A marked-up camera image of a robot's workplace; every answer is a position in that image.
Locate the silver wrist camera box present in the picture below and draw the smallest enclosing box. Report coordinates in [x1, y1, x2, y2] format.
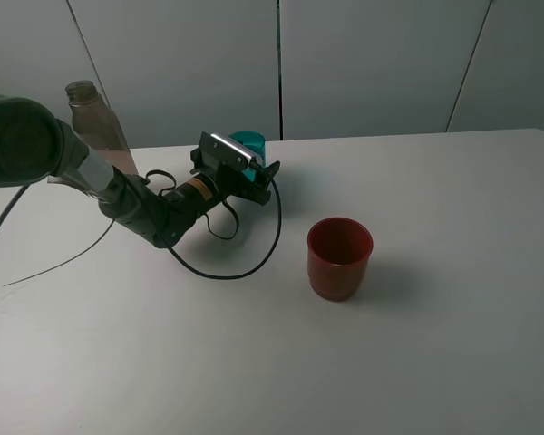
[199, 132, 263, 172]

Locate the red plastic cup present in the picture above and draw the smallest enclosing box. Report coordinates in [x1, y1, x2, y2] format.
[307, 217, 374, 302]

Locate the teal translucent plastic cup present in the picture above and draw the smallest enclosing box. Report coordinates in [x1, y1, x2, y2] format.
[227, 130, 266, 181]

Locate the clear smoky plastic bottle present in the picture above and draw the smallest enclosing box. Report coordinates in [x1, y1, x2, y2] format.
[48, 81, 139, 194]

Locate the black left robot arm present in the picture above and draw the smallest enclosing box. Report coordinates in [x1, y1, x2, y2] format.
[0, 95, 280, 248]

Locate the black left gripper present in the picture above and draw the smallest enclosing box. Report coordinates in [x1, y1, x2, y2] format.
[190, 146, 280, 205]

